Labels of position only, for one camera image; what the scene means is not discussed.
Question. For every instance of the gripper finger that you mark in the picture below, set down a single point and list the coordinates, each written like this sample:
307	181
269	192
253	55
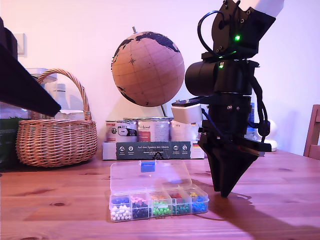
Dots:
237	170
218	167

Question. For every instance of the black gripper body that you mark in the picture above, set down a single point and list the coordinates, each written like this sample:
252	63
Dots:
230	115

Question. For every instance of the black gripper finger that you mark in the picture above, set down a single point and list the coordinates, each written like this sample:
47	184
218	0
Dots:
25	92

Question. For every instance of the yellow pins heap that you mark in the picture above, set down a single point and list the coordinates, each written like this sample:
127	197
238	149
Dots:
193	194

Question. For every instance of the bright blue pins heap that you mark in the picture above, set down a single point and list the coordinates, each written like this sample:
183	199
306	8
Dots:
200	205

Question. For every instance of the red pins heap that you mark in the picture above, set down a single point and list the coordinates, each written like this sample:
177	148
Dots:
177	195

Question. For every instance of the dark green pins heap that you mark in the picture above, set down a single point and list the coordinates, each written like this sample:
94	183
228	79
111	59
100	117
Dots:
184	209

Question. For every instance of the orange pins heap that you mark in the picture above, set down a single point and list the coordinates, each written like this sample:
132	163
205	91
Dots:
158	197

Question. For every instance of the light green pins heap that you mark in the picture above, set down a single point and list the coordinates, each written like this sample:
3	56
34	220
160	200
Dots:
162	208

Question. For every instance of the pink pins heap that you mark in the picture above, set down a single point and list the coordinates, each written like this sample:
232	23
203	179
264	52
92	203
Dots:
138	199

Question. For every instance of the black pins heap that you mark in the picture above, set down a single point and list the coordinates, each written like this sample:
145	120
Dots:
140	211

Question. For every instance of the dark blue pins heap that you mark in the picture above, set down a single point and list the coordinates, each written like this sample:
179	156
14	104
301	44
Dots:
121	200

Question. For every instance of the white pins heap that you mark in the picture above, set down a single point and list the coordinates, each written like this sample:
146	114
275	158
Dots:
121	213

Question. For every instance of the clear plastic bag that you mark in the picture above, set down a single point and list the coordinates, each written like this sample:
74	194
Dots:
12	111

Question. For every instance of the large clear water bottle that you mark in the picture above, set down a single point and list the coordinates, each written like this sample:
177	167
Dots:
252	115

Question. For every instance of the glass jar with lid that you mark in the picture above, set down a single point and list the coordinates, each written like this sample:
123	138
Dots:
33	71

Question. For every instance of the small white bottle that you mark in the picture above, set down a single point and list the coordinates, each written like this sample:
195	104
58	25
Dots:
61	97

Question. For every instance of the tin can flag mark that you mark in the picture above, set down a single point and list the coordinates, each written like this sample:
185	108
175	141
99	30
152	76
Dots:
182	133

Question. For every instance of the white cardboard box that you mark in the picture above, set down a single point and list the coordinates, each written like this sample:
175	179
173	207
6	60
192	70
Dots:
72	115

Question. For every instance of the dark green bag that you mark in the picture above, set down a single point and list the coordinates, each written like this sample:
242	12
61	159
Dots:
7	145

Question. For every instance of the clear plastic pin box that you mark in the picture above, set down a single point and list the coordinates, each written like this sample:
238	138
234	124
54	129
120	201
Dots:
150	182

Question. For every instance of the cardboard can tray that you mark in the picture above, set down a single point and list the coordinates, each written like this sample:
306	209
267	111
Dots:
150	151

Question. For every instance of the blue box lid clasp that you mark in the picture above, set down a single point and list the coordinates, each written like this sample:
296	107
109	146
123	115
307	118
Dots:
148	167

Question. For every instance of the tin can red label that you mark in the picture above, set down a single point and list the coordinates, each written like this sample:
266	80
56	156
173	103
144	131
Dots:
153	131

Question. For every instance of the wooden chair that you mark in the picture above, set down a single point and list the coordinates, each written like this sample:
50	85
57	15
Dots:
313	140

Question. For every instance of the cork globe on stand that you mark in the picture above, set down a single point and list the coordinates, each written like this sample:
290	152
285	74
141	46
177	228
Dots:
147	70

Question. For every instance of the tin can black print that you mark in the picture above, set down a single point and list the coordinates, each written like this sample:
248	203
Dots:
121	131

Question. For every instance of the small white round camera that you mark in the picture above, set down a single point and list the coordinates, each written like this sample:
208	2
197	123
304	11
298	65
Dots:
273	130

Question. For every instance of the white wall switch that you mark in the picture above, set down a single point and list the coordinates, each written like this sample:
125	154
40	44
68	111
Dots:
22	43

